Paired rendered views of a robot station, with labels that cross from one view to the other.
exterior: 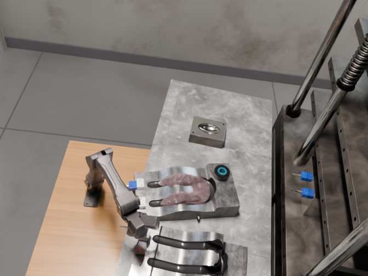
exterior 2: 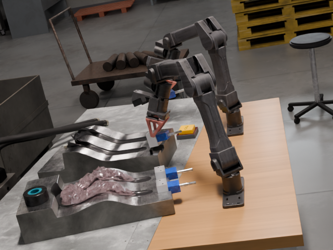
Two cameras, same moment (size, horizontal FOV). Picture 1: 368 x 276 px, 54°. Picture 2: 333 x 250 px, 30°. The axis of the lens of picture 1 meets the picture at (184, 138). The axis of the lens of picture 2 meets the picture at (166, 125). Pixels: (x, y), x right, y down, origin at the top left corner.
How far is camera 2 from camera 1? 2.95 m
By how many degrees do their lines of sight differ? 109
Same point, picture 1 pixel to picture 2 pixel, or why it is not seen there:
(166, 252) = (132, 146)
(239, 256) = (50, 165)
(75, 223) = (248, 166)
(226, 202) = (44, 179)
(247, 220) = not seen: hidden behind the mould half
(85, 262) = not seen: hidden behind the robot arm
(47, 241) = (275, 151)
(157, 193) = (137, 187)
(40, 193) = not seen: outside the picture
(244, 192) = (6, 231)
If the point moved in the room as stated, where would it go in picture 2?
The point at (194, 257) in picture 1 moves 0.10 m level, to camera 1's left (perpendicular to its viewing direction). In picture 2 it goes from (102, 143) to (126, 141)
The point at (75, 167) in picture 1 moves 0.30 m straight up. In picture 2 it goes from (273, 207) to (259, 118)
